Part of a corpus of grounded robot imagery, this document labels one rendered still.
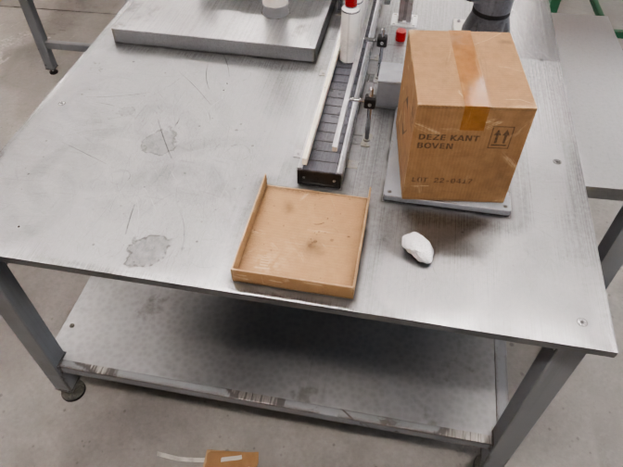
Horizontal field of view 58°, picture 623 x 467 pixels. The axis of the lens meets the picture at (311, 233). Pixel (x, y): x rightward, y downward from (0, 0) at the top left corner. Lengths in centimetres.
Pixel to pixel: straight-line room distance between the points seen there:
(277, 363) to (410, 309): 71
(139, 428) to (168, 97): 106
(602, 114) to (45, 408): 196
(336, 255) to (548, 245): 48
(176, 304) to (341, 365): 59
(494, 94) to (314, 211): 47
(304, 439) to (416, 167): 102
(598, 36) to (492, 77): 94
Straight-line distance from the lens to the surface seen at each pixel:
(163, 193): 142
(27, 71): 373
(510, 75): 132
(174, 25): 199
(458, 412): 177
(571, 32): 218
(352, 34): 169
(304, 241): 127
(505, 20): 192
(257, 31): 192
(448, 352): 186
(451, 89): 124
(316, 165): 138
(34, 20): 348
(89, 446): 204
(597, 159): 165
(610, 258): 181
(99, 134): 165
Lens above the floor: 179
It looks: 48 degrees down
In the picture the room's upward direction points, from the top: straight up
